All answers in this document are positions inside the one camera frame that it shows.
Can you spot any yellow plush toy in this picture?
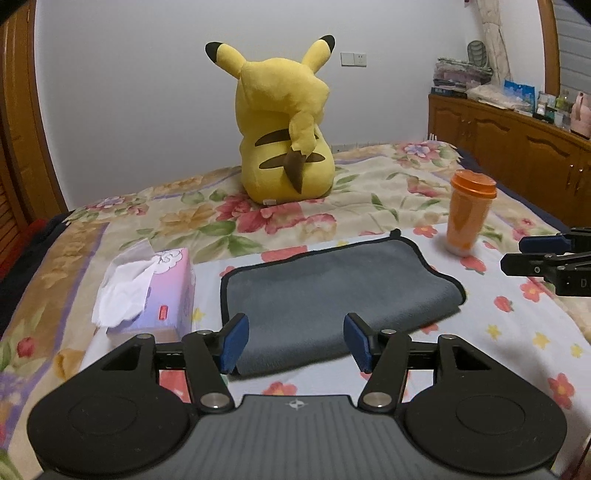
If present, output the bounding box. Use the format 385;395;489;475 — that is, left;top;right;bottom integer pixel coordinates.
204;34;337;205

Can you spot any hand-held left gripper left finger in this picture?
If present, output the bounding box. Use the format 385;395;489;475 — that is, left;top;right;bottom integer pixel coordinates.
100;313;250;414

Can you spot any group of small bottles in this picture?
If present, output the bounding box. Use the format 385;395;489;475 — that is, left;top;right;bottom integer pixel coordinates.
534;89;572;128

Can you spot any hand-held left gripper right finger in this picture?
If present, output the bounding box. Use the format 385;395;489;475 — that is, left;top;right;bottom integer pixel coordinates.
343;312;498;413

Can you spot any beige curtain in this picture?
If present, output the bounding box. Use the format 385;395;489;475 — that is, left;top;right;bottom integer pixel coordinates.
475;0;516;88

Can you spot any stack of folded cloths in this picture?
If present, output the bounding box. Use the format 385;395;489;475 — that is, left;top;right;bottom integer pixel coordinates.
431;56;493;91

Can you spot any wooden window frame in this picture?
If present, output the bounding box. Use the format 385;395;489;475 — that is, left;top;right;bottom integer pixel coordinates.
537;0;562;94

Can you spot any pink bag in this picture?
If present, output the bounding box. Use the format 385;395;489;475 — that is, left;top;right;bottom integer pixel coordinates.
571;91;591;140

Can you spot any white tissue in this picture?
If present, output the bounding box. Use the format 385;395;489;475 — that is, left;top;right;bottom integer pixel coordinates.
91;240;156;329

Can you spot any pink tissue box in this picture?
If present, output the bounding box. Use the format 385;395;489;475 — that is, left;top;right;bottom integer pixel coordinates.
105;247;197;343

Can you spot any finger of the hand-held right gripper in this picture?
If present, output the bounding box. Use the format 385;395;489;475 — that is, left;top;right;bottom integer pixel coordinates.
500;251;591;281
518;227;591;256

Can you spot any grey towel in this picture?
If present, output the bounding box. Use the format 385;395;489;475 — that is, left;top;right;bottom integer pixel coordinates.
220;229;467;377

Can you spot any orange plastic cup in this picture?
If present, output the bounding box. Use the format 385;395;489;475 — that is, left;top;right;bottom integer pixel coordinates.
445;169;498;258

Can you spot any blue printed bag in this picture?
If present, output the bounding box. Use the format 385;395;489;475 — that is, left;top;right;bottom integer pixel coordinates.
503;79;537;112

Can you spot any grey ribbed fan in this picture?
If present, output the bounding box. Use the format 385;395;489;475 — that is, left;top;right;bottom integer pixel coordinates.
466;40;489;70

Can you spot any wooden cabinet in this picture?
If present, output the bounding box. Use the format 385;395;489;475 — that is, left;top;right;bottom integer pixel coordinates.
427;93;591;232

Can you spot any wooden wardrobe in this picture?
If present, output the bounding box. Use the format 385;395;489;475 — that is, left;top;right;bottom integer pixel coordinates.
0;0;71;266

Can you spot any beige folded cloth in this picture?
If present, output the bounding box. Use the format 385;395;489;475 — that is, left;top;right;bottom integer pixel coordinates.
466;84;532;112

